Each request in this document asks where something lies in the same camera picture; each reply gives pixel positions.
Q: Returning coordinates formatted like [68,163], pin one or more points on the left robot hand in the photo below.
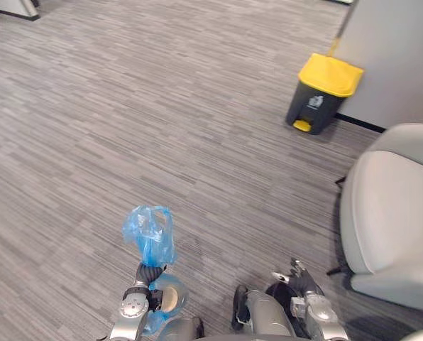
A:
[147,273]

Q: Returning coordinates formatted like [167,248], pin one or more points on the light grey armchair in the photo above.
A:
[392,216]

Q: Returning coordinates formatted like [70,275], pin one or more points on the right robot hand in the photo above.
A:
[301,278]

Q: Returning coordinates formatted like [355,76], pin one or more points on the grey partition base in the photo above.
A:
[14,9]

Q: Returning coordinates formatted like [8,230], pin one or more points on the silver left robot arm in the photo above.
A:
[131,312]

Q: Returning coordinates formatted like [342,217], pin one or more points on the blue plastic trash bag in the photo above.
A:
[151,245]

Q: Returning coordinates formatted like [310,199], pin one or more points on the grey yellow-lidded pedal bin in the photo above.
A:
[321,94]

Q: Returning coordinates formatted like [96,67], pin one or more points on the silver robot leg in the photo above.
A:
[261,312]
[183,329]

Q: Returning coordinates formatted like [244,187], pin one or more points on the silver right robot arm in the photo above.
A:
[319,316]

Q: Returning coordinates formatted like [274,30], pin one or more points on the silver right robot leg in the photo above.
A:
[261,312]

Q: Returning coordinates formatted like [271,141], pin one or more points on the silver left robot leg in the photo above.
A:
[183,329]

